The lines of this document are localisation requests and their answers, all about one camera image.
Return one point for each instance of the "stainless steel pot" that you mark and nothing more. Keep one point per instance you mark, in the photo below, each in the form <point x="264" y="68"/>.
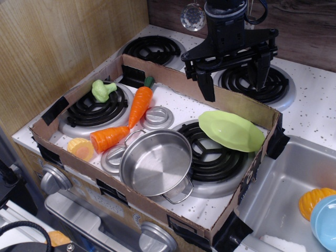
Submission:
<point x="158" y="163"/>

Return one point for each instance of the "silver oven door handle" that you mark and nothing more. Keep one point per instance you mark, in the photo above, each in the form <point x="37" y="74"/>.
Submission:
<point x="84" y="224"/>

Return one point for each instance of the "silver oven knob left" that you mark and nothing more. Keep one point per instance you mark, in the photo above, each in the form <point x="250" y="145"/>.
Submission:
<point x="54" y="180"/>

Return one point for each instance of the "light blue bowl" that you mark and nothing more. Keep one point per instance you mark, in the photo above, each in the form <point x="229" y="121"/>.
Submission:
<point x="322" y="222"/>

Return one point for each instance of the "front left black burner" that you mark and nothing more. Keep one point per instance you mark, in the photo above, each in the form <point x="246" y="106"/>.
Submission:
<point x="88" y="115"/>

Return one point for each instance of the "silver oven knob right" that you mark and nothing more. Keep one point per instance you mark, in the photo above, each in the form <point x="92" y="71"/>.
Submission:
<point x="154" y="238"/>

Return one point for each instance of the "back right black burner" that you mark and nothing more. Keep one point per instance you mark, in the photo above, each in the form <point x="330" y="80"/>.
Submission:
<point x="279" y="91"/>

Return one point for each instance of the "orange toy at bottom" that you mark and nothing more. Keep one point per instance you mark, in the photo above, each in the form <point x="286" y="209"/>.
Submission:
<point x="57" y="238"/>

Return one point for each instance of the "orange toy carrot piece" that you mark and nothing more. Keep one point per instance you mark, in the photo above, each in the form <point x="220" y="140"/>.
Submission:
<point x="107" y="138"/>

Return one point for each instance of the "green toy broccoli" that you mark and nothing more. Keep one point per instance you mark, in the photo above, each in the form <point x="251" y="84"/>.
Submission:
<point x="101" y="91"/>

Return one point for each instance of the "black burner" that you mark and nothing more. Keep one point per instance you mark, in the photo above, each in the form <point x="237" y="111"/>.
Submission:
<point x="216" y="170"/>
<point x="88" y="115"/>
<point x="279" y="91"/>
<point x="161" y="50"/>

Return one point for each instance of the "whole orange toy carrot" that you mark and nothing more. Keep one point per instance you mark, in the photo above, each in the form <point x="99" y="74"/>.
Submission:
<point x="141" y="102"/>

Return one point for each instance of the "back left black burner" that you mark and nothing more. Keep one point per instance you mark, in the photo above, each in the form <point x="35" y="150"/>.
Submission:
<point x="161" y="50"/>

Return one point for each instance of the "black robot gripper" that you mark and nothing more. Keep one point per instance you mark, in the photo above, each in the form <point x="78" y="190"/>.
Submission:
<point x="230" y="44"/>

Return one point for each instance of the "front right black burner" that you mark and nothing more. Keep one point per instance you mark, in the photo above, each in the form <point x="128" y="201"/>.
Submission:
<point x="216" y="170"/>

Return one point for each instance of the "silver stove knob upper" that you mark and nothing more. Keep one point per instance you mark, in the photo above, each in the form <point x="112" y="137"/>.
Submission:
<point x="157" y="117"/>

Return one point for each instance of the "silver oven knob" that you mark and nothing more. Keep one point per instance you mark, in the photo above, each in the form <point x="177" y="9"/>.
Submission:
<point x="154" y="238"/>
<point x="54" y="180"/>

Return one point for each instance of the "green plastic plate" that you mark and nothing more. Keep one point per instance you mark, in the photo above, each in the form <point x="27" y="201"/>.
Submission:
<point x="231" y="131"/>

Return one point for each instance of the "silver stove knob lower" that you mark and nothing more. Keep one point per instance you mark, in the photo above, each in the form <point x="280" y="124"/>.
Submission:
<point x="111" y="159"/>

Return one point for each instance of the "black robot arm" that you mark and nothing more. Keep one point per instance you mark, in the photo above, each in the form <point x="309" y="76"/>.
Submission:
<point x="225" y="5"/>

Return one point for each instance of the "white sponge in sink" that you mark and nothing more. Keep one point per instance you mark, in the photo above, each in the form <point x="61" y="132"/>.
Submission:
<point x="282" y="244"/>

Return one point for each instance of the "cardboard fence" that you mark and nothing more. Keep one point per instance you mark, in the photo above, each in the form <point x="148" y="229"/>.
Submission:
<point x="191" y="233"/>

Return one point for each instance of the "yellow toy corn piece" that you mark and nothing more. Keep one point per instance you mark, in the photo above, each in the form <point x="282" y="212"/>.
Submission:
<point x="81" y="148"/>

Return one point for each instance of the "hanging silver strainer ladle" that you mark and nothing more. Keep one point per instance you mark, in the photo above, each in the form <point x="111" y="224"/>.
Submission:
<point x="193" y="17"/>

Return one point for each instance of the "stainless steel sink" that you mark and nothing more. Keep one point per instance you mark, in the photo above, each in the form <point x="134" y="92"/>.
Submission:
<point x="270" y="205"/>

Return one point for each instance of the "silver stove knob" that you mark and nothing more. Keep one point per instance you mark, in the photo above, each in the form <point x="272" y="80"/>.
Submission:
<point x="157" y="117"/>
<point x="111" y="159"/>

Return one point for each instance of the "orange toy pumpkin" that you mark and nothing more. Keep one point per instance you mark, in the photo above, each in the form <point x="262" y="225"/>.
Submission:
<point x="310" y="199"/>

